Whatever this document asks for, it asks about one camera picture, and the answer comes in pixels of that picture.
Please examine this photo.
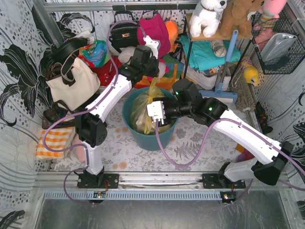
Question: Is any yellow trash bag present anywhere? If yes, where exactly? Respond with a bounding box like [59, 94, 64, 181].
[130, 76, 174, 135]

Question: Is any teal trash bin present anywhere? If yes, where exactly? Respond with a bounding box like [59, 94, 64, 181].
[122, 87, 179, 151]

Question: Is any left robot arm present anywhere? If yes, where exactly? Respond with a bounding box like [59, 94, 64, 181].
[75, 45, 159, 175]

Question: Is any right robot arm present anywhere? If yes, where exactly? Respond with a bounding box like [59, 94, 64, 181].
[153, 79, 294, 187]

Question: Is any rainbow striped bag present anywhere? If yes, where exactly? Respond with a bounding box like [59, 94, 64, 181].
[134, 54, 184, 90]

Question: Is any magenta fabric bag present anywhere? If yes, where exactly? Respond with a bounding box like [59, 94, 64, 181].
[139, 13, 171, 59]

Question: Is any cream canvas tote bag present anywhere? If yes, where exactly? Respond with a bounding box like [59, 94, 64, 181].
[46, 50, 100, 111]

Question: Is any white pink snowman plush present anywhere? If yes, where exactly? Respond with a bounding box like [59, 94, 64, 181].
[158, 60, 169, 78]

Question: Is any white sheep plush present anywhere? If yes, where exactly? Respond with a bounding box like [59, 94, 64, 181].
[118, 46, 136, 63]

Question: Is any black leather handbag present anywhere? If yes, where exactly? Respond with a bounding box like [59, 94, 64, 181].
[109, 11, 139, 53]

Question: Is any red cloth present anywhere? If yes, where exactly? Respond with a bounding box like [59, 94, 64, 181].
[81, 57, 116, 86]

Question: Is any orange plush toy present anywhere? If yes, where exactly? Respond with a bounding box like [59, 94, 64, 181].
[165, 21, 178, 52]

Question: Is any colourful printed cloth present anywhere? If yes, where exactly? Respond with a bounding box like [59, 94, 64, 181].
[78, 40, 110, 68]

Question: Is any blue floor mop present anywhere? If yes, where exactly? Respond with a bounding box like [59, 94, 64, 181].
[199, 30, 239, 103]

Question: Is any teal folded cloth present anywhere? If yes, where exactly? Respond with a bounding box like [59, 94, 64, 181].
[179, 36, 241, 71]

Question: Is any grey fluffy duster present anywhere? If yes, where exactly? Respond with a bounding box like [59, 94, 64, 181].
[230, 75, 255, 112]

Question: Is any white dog plush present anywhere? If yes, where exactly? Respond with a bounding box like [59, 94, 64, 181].
[190, 0, 227, 38]

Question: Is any wooden shelf rack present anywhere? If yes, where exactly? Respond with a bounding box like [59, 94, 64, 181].
[180, 13, 253, 78]

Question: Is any yellow duck plush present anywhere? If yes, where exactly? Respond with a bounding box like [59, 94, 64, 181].
[241, 58, 259, 86]

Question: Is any brown patterned shoe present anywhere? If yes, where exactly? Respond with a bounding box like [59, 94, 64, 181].
[42, 100, 75, 130]

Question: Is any pink cylinder bottle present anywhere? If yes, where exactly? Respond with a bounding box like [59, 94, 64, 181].
[75, 135, 86, 163]

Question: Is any brown teddy bear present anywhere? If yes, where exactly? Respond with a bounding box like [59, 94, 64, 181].
[219, 0, 264, 38]

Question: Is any orange checkered towel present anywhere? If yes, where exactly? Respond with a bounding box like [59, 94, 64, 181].
[35, 127, 75, 160]

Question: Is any silver foil pouch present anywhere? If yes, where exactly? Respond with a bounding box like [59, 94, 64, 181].
[261, 33, 297, 63]

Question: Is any pink plush toy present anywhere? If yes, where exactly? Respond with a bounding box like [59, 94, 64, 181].
[258, 0, 287, 29]

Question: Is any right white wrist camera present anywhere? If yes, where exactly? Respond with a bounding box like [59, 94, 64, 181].
[146, 101, 165, 122]

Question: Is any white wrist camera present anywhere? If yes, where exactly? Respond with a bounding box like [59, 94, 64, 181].
[146, 101, 165, 122]
[143, 35, 161, 59]

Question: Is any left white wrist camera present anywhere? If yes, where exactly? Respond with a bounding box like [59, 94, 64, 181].
[143, 35, 161, 59]

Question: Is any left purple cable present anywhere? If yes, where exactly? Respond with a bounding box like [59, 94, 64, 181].
[42, 20, 147, 206]

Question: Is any purple cable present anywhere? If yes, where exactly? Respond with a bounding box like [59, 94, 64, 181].
[155, 118, 305, 206]
[42, 20, 147, 206]

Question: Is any black wire basket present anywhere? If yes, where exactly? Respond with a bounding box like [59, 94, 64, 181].
[252, 11, 305, 75]

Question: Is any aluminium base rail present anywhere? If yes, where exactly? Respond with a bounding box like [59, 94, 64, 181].
[35, 170, 290, 191]

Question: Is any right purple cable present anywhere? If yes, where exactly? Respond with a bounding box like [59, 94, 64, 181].
[155, 118, 305, 206]

